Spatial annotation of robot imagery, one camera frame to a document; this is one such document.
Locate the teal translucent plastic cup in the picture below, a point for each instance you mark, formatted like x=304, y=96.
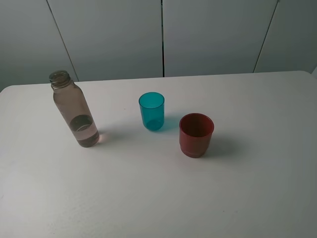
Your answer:
x=152, y=110

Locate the red plastic cup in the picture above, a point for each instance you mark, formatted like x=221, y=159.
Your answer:
x=195, y=131

